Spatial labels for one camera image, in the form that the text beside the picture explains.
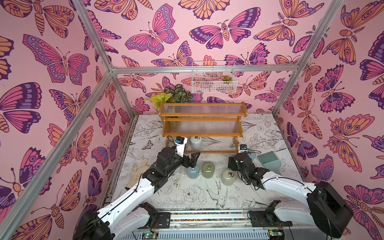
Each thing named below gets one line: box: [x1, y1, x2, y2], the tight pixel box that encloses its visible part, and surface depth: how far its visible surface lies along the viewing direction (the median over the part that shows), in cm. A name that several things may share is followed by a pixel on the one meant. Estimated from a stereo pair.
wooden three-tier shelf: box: [159, 101, 248, 154], surface depth 113 cm
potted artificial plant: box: [147, 84, 193, 111], surface depth 102 cm
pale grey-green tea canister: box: [221, 168, 236, 186], surface depth 83 cm
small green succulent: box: [222, 75, 233, 82], surface depth 94 cm
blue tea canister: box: [186, 164, 200, 179], surface depth 85 cm
